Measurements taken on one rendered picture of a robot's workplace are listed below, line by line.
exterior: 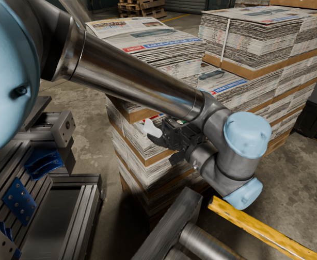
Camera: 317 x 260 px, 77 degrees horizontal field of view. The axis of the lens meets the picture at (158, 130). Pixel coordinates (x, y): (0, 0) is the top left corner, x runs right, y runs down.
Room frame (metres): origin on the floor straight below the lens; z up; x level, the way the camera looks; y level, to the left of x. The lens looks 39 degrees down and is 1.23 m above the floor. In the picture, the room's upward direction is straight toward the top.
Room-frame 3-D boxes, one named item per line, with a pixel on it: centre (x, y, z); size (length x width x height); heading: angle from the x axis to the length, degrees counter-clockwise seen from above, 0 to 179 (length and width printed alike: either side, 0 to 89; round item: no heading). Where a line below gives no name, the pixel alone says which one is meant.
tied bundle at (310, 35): (1.25, -0.68, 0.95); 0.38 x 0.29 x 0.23; 33
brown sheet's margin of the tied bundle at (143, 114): (0.66, 0.01, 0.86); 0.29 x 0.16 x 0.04; 121
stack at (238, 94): (1.01, -0.32, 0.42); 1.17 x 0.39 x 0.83; 124
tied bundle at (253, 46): (1.09, -0.44, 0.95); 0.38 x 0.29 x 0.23; 34
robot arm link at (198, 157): (0.33, -0.11, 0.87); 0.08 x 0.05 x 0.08; 124
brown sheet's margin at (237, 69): (1.09, -0.44, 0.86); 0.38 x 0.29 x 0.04; 34
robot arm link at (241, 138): (0.29, -0.15, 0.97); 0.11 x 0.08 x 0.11; 21
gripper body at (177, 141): (0.40, -0.07, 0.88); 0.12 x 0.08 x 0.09; 34
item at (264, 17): (1.10, -0.44, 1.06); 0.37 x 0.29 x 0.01; 34
